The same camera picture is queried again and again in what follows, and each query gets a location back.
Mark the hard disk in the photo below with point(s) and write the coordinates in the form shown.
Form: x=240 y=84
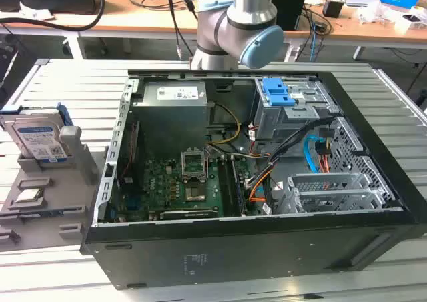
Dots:
x=33 y=135

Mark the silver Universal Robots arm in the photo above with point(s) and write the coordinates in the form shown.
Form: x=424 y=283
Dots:
x=253 y=12

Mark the metal disk bay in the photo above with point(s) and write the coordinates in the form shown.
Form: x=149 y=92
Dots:
x=327 y=192

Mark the black RAM slot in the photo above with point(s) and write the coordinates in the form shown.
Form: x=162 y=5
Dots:
x=227 y=185
x=239 y=185

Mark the grey power supply unit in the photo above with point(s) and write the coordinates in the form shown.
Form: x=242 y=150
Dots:
x=173 y=115

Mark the CPU socket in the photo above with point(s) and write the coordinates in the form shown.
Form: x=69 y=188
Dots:
x=196 y=193

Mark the grey metal drive cage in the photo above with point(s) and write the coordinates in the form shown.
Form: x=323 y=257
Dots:
x=273 y=122

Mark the green motherboard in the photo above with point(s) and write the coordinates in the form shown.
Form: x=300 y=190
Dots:
x=160 y=182

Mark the blue plastic drive latch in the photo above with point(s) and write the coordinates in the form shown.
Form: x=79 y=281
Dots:
x=275 y=90

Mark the black open PC case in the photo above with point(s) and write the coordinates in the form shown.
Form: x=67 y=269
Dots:
x=233 y=248

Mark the wooden desk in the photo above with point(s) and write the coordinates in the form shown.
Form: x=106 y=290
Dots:
x=143 y=20

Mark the black box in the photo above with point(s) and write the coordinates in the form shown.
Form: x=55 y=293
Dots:
x=288 y=7

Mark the small black cube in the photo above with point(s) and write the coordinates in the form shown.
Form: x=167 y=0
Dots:
x=332 y=8

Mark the grey parts rack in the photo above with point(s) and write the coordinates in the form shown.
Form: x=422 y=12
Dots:
x=40 y=222

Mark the silver CPU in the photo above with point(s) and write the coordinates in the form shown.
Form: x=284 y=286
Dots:
x=28 y=195

